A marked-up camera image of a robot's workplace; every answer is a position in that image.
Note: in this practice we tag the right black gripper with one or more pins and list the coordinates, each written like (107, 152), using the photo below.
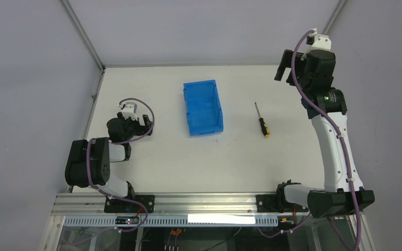
(291, 68)

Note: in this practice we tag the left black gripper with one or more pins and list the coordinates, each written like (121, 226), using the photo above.
(140, 124)

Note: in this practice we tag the yellow black handled screwdriver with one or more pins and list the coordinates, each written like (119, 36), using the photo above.
(264, 128)

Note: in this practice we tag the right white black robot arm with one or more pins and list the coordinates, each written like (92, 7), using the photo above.
(343, 192)

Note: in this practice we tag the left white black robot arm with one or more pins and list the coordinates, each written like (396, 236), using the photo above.
(88, 164)

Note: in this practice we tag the blue plastic storage bin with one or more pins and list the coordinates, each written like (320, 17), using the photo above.
(203, 109)

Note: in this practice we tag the small green circuit board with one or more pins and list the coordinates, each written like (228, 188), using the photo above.
(127, 220)

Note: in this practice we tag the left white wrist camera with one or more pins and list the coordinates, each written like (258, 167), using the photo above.
(128, 110)

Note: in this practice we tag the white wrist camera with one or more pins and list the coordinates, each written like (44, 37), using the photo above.
(128, 110)
(318, 41)

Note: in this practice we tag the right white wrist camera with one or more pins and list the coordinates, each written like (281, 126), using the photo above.
(318, 41)

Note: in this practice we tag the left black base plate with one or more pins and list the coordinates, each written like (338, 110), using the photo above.
(120, 206)

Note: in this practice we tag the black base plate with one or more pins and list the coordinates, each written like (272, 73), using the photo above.
(120, 206)
(266, 203)

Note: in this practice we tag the aluminium mounting rail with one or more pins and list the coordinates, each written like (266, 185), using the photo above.
(177, 204)

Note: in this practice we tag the perforated grey cable duct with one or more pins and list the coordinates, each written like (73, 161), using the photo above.
(190, 220)

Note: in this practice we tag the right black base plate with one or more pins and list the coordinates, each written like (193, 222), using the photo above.
(266, 203)

